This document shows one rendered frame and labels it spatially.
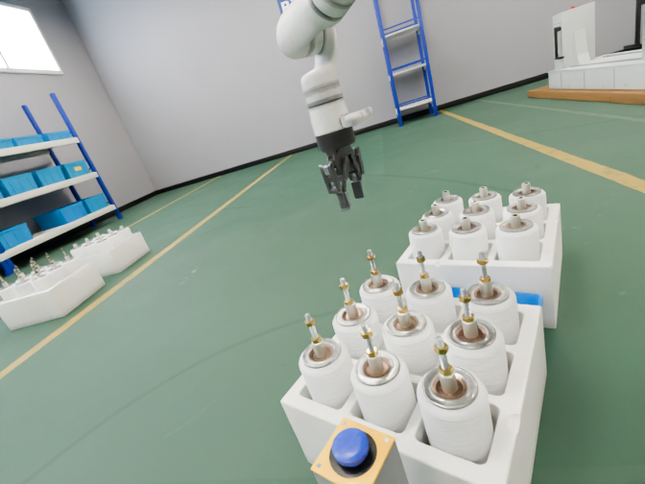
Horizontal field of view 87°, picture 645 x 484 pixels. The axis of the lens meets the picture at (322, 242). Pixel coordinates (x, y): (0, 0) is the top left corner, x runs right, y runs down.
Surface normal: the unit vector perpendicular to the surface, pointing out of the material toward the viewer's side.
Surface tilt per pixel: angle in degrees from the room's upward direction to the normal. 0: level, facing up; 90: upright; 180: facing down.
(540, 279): 90
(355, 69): 90
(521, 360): 0
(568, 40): 90
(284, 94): 90
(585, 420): 0
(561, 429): 0
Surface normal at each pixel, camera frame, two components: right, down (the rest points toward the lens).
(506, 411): -0.29, -0.89
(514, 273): -0.54, 0.46
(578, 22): -0.15, 0.41
